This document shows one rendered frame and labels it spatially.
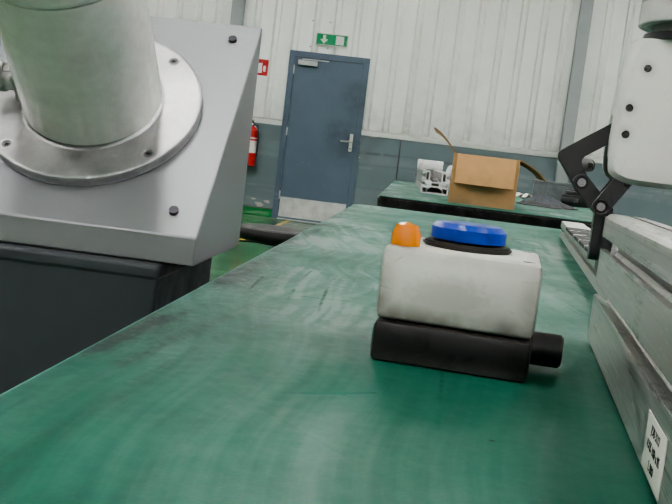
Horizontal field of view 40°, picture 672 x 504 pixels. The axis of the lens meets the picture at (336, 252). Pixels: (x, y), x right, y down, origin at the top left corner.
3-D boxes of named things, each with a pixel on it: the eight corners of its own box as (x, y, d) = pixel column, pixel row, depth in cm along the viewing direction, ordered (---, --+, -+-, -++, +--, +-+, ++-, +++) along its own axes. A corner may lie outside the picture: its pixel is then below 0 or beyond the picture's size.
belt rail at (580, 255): (559, 236, 174) (561, 220, 174) (581, 239, 173) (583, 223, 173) (605, 306, 80) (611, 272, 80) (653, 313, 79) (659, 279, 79)
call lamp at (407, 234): (392, 241, 49) (395, 219, 48) (421, 245, 48) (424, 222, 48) (388, 243, 47) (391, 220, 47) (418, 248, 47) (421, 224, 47)
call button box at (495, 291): (389, 333, 55) (403, 229, 55) (555, 359, 54) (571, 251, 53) (368, 359, 48) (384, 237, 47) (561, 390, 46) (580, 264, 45)
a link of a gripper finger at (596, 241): (617, 178, 67) (603, 270, 67) (572, 173, 67) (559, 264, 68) (622, 178, 64) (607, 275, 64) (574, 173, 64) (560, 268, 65)
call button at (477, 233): (431, 251, 53) (436, 216, 52) (503, 261, 52) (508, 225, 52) (424, 257, 49) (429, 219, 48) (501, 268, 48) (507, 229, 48)
